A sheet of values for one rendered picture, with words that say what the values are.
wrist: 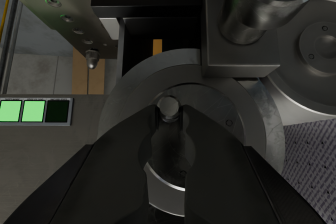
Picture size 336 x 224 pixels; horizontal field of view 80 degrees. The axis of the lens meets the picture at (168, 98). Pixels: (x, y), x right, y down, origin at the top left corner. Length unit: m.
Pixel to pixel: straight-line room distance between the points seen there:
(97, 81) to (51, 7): 2.20
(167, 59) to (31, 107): 0.47
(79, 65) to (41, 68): 0.95
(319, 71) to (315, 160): 0.16
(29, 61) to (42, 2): 3.26
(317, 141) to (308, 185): 0.07
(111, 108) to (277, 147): 0.13
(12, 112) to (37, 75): 2.94
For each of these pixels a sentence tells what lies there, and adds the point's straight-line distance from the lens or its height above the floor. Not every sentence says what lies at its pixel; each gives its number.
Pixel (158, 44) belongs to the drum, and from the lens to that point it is 1.87.
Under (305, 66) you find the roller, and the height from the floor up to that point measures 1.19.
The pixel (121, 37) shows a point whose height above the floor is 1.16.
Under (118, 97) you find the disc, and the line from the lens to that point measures 0.17.
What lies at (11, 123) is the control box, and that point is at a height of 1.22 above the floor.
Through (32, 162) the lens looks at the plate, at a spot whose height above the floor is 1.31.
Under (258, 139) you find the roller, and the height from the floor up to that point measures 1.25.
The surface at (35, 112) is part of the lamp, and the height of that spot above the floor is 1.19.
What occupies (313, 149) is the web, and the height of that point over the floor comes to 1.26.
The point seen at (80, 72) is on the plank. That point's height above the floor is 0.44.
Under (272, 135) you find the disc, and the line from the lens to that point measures 0.18.
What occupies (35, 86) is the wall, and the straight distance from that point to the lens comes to 3.51.
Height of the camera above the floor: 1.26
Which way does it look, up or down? 12 degrees down
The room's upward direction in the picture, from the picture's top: 179 degrees counter-clockwise
